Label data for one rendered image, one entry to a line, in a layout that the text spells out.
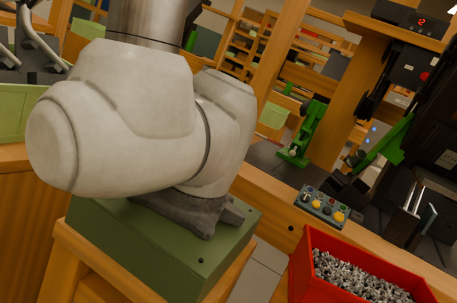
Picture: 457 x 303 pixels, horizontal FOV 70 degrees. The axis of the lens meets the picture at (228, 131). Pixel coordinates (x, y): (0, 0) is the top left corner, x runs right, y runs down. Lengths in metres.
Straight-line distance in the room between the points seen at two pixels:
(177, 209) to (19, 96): 0.57
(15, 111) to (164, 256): 0.63
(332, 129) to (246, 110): 1.01
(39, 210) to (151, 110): 0.77
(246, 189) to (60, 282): 0.55
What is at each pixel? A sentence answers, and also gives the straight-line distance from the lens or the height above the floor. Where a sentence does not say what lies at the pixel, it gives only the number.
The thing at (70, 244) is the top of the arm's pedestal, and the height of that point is 0.83.
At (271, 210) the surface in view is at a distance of 1.01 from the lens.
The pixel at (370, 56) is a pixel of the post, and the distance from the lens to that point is 1.53.
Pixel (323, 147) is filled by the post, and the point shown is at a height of 0.98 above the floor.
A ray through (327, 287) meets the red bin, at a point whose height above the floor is 0.91.
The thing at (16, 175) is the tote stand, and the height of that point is 0.74.
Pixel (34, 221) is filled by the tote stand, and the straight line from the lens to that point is 1.14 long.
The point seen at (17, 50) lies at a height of 0.97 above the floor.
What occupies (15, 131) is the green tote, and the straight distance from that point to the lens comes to 1.06.
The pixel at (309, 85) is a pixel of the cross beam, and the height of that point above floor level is 1.21.
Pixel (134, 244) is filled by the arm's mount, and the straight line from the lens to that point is 0.59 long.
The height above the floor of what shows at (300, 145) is 0.99.
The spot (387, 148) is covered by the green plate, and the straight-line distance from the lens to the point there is 1.17.
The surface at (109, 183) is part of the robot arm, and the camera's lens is 0.41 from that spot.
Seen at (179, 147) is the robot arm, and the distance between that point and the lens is 0.45.
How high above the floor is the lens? 1.27
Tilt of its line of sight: 15 degrees down
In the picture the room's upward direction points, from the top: 23 degrees clockwise
